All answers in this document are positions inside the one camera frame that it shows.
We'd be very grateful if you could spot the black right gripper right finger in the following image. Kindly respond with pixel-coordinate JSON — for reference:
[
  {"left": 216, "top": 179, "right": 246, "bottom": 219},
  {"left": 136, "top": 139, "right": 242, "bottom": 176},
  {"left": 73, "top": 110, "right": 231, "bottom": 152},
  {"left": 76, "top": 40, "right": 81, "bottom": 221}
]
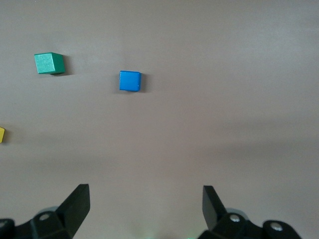
[{"left": 198, "top": 185, "right": 302, "bottom": 239}]

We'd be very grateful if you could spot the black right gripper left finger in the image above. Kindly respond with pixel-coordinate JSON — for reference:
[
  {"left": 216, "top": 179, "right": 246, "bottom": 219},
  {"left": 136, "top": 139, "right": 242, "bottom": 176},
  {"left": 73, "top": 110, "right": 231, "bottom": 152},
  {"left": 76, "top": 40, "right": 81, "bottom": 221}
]
[{"left": 0, "top": 183, "right": 91, "bottom": 239}]

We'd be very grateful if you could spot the blue wooden block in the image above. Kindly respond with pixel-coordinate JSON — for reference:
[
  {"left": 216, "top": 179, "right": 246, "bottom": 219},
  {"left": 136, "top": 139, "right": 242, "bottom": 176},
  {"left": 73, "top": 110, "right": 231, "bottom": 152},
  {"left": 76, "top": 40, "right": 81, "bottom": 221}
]
[{"left": 119, "top": 70, "right": 142, "bottom": 92}]

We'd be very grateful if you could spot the green wooden block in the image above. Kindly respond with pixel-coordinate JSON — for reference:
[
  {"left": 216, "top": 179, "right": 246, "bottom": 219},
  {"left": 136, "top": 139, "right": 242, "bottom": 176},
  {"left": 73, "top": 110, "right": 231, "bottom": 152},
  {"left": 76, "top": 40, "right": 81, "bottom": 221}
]
[{"left": 34, "top": 52, "right": 65, "bottom": 75}]

